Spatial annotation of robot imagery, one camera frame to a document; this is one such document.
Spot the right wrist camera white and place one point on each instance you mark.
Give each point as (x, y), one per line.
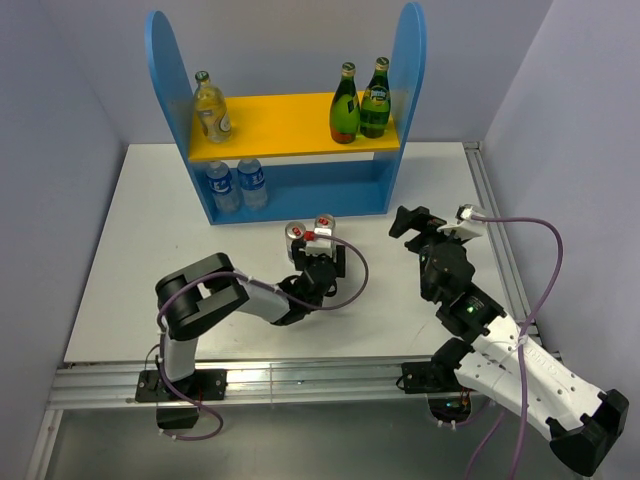
(469, 223)

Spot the Red Bull can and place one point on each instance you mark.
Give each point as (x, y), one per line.
(293, 230)
(324, 224)

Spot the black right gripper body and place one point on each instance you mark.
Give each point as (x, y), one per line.
(429, 236)

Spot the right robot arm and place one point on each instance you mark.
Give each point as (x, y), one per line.
(489, 352)

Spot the plastic water bottle blue label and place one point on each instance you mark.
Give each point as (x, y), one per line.
(222, 187)

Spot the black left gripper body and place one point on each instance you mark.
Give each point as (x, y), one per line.
(305, 261)

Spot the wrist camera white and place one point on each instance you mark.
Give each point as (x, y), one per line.
(319, 242)
(469, 223)

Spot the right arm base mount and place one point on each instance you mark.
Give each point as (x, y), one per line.
(448, 401)

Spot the aluminium frame rail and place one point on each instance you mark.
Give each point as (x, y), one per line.
(314, 400)

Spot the green Perrier bottle yellow label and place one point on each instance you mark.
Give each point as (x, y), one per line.
(376, 102)

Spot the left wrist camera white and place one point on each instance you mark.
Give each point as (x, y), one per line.
(319, 242)

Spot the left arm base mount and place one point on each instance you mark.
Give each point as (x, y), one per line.
(202, 385)

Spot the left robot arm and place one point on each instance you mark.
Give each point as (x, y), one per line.
(198, 297)

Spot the blue shelf yellow board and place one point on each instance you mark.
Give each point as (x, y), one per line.
(307, 173)

